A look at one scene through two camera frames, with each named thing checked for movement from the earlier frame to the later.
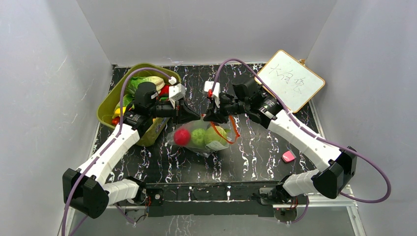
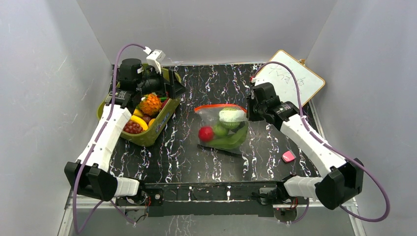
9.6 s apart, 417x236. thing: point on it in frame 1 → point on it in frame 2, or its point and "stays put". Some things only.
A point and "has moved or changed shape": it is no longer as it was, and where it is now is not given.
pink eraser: x=288 y=156 stays put
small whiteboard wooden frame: x=294 y=83 stays put
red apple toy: x=181 y=136 → x=206 y=133
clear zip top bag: x=204 y=137 has moved or changed shape
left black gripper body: x=162 y=109 → x=154 y=83
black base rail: x=211 y=199 stays put
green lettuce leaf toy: x=213 y=146 → x=234 y=141
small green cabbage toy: x=198 y=136 → x=220 y=131
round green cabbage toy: x=211 y=134 has moved or changed shape
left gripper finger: x=187 y=114 → x=175 y=88
